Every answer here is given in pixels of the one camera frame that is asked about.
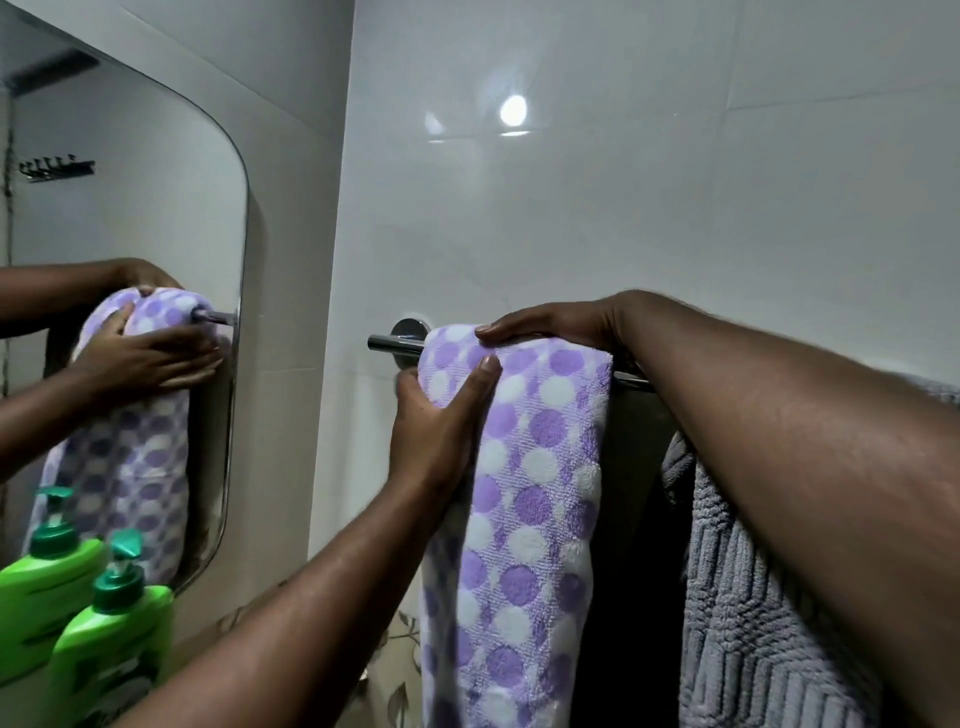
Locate rounded wall mirror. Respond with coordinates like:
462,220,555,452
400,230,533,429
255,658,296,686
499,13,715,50
0,0,250,680

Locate green pump bottle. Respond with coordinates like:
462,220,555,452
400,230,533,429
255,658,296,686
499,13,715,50
46,527,176,728

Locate purple dotted towel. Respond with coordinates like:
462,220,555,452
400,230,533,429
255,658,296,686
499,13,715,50
416,323,616,728

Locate person's right forearm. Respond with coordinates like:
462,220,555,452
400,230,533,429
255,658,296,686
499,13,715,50
611,288,960,728

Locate person's left forearm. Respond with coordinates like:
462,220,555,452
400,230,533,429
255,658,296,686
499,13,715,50
112,464,466,728

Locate person's left hand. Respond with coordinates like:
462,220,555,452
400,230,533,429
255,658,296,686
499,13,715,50
388,354,504,496

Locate chrome towel bar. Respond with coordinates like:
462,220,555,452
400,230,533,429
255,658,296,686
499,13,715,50
366,317,654,393

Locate grey ribbed towel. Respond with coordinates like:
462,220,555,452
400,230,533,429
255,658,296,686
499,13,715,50
659,371,960,728

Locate person's right hand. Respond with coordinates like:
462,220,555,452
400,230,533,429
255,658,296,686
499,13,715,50
475,296,628,354

